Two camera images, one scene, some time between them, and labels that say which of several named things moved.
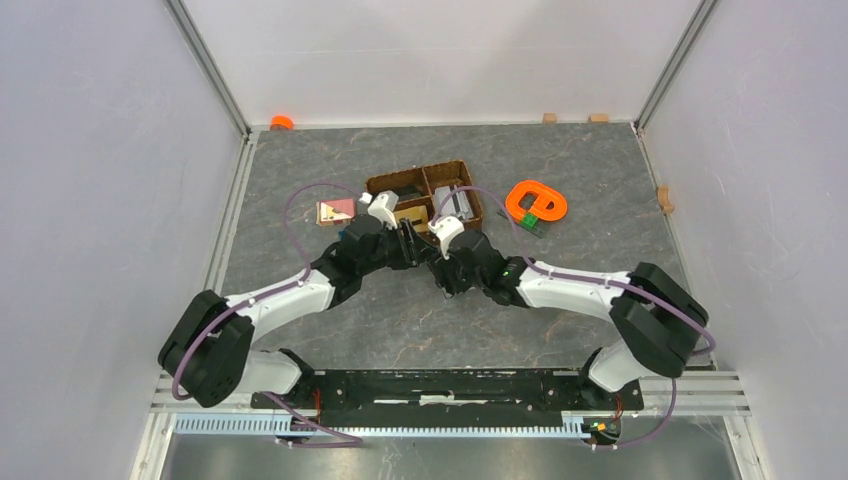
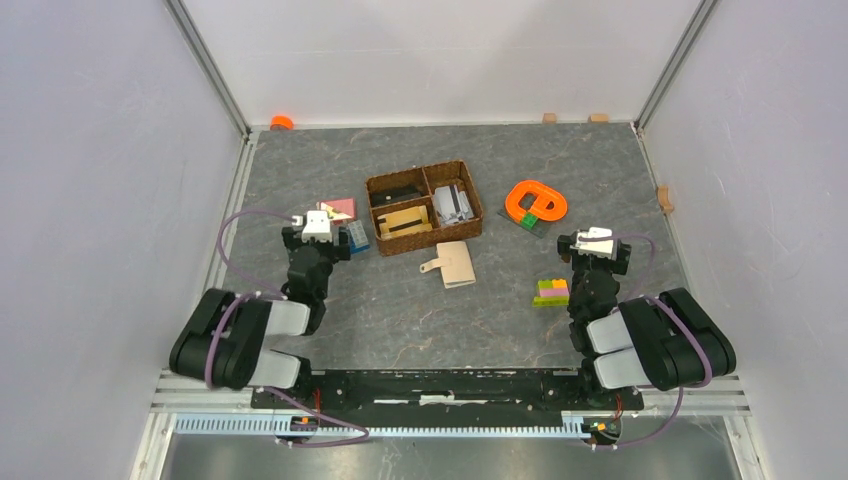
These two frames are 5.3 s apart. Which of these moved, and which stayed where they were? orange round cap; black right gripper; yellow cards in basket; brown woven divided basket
Moved: black right gripper
Stayed: yellow cards in basket; brown woven divided basket; orange round cap
